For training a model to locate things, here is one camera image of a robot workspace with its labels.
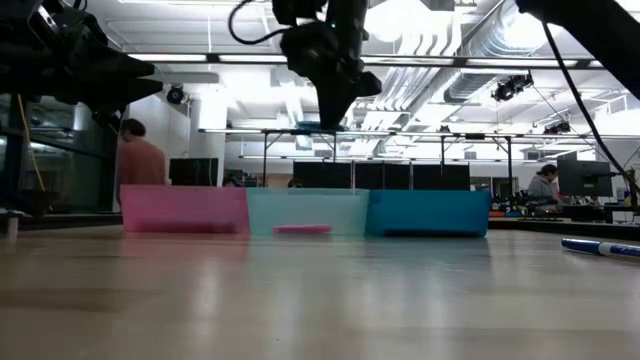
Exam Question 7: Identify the black aluminium table frame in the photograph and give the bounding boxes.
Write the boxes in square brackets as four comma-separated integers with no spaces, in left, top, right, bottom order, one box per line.
[0,212,640,242]

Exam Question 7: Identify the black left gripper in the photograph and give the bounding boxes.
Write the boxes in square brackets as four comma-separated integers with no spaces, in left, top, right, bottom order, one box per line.
[19,47,165,129]

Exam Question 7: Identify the white marker with blue cap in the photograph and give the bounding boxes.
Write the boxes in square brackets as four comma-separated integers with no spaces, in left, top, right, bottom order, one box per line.
[560,237,640,260]

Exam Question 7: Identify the long ceiling light bar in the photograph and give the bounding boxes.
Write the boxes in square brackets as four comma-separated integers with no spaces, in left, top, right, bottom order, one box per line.
[127,52,604,70]

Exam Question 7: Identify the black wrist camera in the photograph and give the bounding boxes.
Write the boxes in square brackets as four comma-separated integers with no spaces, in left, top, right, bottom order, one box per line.
[49,7,109,49]
[279,23,326,76]

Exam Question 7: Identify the cluttered office desk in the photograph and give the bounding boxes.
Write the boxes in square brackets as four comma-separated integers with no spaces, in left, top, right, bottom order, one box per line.
[492,192,640,224]

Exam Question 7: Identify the blue highlighter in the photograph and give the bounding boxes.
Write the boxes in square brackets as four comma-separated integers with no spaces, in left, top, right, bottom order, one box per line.
[296,119,347,133]

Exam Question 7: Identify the black computer monitor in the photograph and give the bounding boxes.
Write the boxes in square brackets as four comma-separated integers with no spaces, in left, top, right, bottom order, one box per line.
[168,157,220,188]

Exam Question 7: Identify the black metal frame rig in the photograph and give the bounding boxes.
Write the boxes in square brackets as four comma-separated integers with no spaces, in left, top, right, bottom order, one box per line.
[198,127,640,197]

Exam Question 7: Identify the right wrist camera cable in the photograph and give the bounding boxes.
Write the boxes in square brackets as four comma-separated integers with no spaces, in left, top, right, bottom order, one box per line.
[228,0,294,46]

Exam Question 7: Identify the blue plastic bin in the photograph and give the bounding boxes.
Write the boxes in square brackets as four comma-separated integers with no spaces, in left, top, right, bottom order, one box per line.
[366,189,492,238]

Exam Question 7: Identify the yellow cable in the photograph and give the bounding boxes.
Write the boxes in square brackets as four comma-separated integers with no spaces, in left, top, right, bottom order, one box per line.
[17,94,47,192]

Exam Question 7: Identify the black monitor on arm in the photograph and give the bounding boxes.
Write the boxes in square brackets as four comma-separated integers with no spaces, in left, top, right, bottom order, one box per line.
[556,158,614,198]

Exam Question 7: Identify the silver air duct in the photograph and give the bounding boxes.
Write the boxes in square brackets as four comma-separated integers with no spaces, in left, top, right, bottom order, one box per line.
[442,0,534,104]

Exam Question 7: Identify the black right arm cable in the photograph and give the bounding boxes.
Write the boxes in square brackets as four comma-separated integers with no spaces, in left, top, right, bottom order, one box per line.
[542,22,640,196]

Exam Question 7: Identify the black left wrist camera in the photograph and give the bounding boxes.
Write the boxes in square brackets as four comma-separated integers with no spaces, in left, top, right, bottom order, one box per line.
[49,7,109,49]

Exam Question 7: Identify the translucent teal plastic bin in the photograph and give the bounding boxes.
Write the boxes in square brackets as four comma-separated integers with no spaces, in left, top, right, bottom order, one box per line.
[246,187,370,237]

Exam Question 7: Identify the pink plastic bin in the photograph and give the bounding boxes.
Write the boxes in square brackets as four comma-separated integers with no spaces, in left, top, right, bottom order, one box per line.
[119,184,250,235]

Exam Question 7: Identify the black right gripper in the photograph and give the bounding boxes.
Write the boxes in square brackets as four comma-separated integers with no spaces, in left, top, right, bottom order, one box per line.
[313,22,384,130]

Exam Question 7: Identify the pink highlighter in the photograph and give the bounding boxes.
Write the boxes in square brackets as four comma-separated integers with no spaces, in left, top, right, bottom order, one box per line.
[272,224,334,236]

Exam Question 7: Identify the white cylinder post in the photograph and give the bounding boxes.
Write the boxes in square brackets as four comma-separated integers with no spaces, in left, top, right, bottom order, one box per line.
[0,208,24,240]

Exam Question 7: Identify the black partition panels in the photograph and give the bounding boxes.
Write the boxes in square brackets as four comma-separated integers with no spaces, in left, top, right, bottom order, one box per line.
[292,160,471,191]

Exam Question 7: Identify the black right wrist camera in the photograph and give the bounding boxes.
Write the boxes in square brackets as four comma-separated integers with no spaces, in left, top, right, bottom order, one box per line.
[279,23,326,76]

